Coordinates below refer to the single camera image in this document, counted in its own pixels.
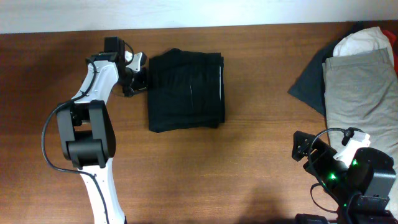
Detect black shorts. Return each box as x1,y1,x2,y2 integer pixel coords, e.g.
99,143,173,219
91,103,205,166
147,48,225,133

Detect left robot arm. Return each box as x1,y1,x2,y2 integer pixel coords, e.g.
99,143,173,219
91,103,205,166
53,37,147,223

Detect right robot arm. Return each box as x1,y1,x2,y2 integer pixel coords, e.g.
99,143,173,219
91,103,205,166
292,128,397,223

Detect dark teal garment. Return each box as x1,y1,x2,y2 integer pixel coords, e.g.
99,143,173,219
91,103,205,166
288,46,333,116

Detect grey khaki shorts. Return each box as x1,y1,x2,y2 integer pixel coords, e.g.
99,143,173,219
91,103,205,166
322,48,398,181

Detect white garment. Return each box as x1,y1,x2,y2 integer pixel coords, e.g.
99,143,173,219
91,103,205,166
333,27,394,66

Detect red garment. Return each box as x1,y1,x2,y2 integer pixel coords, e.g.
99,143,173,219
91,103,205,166
381,29,398,73

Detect right black cable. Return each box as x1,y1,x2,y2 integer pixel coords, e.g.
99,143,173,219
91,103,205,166
306,127,352,215

